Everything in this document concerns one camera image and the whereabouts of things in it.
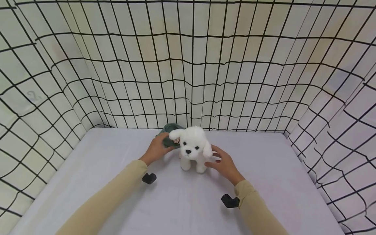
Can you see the person's right hand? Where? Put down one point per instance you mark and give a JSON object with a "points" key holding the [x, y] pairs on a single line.
{"points": [[226, 165]]}

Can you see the person's left hand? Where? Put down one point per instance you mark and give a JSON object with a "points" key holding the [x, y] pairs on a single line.
{"points": [[155, 149]]}

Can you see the person's right thumb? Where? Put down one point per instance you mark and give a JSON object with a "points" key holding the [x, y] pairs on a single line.
{"points": [[211, 165]]}

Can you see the person's left thumb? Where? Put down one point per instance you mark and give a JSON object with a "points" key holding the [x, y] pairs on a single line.
{"points": [[169, 149]]}

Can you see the person's left fingers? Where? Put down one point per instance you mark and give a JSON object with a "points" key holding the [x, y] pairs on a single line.
{"points": [[162, 137]]}

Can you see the person's right fingers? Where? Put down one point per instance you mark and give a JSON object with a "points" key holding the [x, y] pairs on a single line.
{"points": [[218, 151]]}

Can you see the white plush dog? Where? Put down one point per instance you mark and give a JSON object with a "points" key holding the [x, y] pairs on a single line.
{"points": [[192, 145]]}

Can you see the person's right forearm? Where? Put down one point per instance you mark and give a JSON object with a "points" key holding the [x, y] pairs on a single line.
{"points": [[257, 210]]}

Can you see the person's left forearm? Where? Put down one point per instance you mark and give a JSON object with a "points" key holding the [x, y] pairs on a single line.
{"points": [[108, 199]]}

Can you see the black wrist band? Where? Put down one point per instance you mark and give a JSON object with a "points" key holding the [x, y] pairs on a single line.
{"points": [[149, 178], [229, 200]]}

